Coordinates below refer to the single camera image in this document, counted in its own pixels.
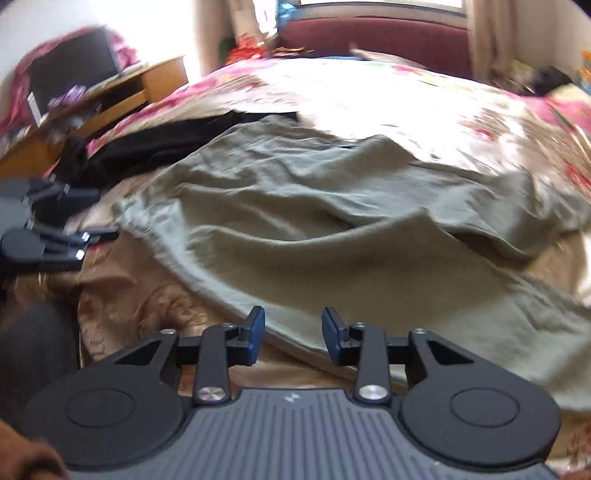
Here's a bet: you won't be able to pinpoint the beige curtain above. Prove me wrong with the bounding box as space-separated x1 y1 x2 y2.
464 0 522 88
226 0 282 51

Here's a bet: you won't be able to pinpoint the black flat-screen television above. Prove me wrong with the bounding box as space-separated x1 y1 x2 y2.
28 28 125 125

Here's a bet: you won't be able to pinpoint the green pants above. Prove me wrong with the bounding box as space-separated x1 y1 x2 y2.
113 114 591 411

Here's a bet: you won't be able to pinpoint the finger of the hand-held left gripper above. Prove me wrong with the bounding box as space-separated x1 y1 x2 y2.
0 180 100 217
0 220 120 273

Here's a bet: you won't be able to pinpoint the window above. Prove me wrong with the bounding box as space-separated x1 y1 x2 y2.
300 0 465 14

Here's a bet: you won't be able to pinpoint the floral satin bedspread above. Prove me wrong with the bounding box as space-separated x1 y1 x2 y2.
0 58 591 480

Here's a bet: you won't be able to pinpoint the maroon sofa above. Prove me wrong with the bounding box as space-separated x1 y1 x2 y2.
277 16 476 79

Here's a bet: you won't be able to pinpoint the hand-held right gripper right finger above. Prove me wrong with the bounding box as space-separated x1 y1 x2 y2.
322 307 481 405

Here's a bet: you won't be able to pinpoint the grey pillow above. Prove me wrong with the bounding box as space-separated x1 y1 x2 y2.
350 45 416 68

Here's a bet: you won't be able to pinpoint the black clothes pile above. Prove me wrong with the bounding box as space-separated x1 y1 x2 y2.
536 66 574 92

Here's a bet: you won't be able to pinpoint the purple cloth bundle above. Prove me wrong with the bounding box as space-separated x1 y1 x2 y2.
48 85 88 110

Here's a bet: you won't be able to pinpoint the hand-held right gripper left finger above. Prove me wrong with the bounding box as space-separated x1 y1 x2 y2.
108 305 266 408

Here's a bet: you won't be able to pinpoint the black pants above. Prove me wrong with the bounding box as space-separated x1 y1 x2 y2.
53 108 301 190

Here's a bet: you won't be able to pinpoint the wooden television cabinet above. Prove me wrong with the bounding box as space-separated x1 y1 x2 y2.
0 55 190 178

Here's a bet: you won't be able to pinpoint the black monitor with pink cover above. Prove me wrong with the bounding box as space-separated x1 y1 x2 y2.
0 25 148 134

